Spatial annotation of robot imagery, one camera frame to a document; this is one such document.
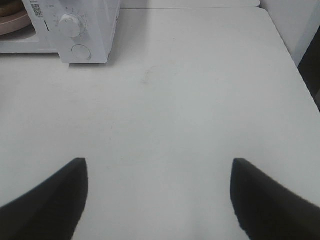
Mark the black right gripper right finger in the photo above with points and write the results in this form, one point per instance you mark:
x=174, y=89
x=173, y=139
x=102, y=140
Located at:
x=266, y=210

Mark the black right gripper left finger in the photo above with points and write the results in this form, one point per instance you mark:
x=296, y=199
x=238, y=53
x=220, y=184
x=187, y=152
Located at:
x=51, y=210

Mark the round door release button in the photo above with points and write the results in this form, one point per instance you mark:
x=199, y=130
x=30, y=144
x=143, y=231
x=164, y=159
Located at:
x=81, y=52

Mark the pink round plate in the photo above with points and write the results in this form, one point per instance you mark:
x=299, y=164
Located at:
x=15, y=22

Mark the toy burger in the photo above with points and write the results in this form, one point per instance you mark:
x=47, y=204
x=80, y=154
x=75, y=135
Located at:
x=10, y=7

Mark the white microwave oven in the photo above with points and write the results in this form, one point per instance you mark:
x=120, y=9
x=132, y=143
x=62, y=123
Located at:
x=98, y=25

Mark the white lower timer knob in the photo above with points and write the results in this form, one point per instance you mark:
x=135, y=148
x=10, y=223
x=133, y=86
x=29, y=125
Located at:
x=69, y=25

